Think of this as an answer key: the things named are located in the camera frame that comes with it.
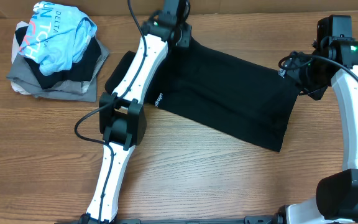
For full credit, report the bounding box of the black t-shirt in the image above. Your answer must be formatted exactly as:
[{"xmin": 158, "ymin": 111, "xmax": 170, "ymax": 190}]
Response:
[{"xmin": 104, "ymin": 36, "xmax": 301, "ymax": 152}]

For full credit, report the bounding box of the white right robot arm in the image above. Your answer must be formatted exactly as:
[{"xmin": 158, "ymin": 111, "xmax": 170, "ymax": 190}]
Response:
[{"xmin": 273, "ymin": 15, "xmax": 358, "ymax": 223}]

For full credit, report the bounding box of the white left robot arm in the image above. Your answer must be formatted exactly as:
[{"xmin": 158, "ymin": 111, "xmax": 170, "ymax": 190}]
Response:
[{"xmin": 78, "ymin": 1, "xmax": 191, "ymax": 223}]

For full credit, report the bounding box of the black folded garment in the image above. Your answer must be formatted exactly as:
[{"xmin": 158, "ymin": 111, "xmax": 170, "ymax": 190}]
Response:
[{"xmin": 24, "ymin": 37, "xmax": 102, "ymax": 90}]

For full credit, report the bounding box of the light blue printed t-shirt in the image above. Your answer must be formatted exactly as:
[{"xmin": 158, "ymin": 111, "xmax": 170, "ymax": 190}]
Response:
[{"xmin": 19, "ymin": 1, "xmax": 97, "ymax": 76}]

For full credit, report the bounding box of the grey folded garment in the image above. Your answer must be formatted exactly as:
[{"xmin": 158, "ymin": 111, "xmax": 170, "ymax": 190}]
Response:
[{"xmin": 7, "ymin": 39, "xmax": 109, "ymax": 102}]

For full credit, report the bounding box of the white folded garment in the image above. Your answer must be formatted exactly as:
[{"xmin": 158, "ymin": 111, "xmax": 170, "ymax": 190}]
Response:
[{"xmin": 11, "ymin": 21, "xmax": 30, "ymax": 95}]

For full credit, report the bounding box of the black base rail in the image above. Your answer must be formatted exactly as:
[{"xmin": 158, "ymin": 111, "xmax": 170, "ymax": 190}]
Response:
[{"xmin": 113, "ymin": 215, "xmax": 276, "ymax": 224}]

